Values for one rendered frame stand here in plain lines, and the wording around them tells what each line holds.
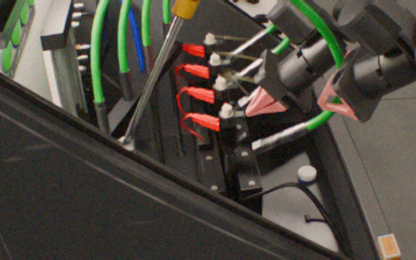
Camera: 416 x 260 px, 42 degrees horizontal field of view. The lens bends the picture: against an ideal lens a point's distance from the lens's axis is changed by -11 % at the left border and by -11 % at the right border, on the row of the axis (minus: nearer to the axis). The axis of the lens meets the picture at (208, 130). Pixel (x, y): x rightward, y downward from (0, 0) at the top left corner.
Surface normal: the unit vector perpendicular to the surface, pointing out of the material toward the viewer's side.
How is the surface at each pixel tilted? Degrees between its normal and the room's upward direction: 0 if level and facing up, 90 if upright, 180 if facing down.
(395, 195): 0
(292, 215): 0
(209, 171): 0
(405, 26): 43
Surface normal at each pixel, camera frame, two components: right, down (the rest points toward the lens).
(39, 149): 0.11, 0.61
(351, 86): 0.44, -0.23
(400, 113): -0.06, -0.79
